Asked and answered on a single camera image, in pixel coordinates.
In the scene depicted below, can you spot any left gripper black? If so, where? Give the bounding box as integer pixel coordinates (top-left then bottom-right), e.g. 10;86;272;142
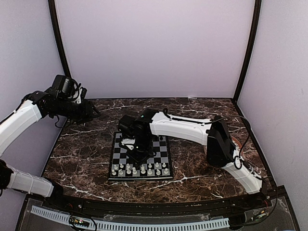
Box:
51;97;101;125

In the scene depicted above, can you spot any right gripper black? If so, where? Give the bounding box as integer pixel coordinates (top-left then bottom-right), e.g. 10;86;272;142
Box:
126;135;154;168

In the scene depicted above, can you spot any black grey chessboard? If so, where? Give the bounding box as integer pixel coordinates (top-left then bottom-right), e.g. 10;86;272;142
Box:
107;131;174;181

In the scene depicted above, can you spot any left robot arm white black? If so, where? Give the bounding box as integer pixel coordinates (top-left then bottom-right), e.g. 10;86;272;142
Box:
0;75;101;210

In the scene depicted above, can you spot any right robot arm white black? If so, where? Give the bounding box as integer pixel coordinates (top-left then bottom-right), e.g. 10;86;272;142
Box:
117;108;265;209

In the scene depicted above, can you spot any patterned ceramic plate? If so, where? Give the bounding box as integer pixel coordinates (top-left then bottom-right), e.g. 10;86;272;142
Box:
204;137;242;167

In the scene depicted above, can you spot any black front table rail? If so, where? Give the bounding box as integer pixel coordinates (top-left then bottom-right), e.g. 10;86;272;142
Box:
43;194;268;217

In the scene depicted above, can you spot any white slotted cable duct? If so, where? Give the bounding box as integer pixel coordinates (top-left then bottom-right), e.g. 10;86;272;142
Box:
30;205;230;231

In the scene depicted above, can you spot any left black frame post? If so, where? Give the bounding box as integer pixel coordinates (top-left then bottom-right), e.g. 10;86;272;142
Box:
48;0;71;77

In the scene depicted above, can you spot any black frame post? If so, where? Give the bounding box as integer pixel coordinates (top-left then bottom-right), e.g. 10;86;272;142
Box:
232;0;262;104
48;0;71;77

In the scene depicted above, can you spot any right black frame post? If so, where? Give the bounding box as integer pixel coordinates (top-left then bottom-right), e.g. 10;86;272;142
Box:
232;0;262;104

